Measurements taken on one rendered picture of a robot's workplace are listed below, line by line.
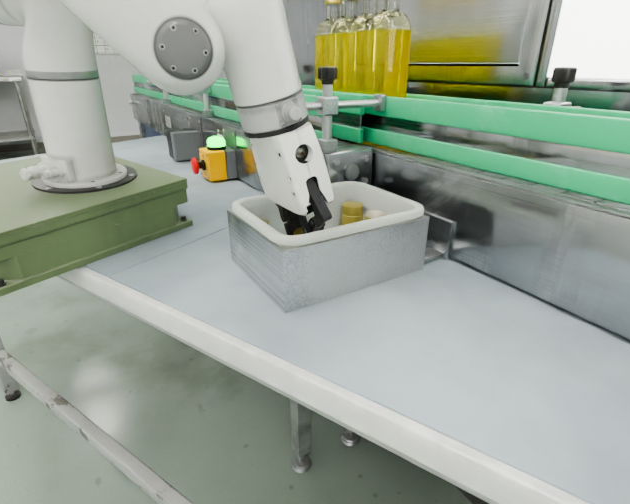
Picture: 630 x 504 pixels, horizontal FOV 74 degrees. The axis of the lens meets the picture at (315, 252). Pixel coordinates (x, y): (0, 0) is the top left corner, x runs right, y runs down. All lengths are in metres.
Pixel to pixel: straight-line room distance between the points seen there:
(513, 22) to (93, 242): 0.72
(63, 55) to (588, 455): 0.74
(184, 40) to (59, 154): 0.41
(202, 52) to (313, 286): 0.27
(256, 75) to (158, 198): 0.34
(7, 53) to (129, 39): 6.18
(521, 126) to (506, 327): 0.24
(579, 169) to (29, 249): 0.66
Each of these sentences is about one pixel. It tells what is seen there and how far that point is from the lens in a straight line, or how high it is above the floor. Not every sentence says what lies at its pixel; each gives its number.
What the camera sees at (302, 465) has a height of 0.01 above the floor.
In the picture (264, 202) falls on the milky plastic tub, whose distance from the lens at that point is 0.60.
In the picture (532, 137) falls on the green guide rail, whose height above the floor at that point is 0.94.
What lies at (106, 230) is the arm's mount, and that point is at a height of 0.79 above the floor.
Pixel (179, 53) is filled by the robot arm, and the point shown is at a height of 1.02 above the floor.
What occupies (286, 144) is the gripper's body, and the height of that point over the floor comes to 0.94.
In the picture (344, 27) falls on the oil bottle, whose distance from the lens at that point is 0.86.
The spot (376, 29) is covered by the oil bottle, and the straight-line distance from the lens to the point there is 0.78.
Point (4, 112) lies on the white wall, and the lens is 6.58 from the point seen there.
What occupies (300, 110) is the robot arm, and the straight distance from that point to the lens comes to 0.45.
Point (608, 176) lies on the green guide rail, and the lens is 0.53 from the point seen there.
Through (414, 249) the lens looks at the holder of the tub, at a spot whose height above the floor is 0.79.
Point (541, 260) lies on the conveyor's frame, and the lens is 0.56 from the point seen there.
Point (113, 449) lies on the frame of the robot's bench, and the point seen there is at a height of 0.20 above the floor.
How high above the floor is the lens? 1.01
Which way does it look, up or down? 24 degrees down
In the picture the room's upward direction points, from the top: straight up
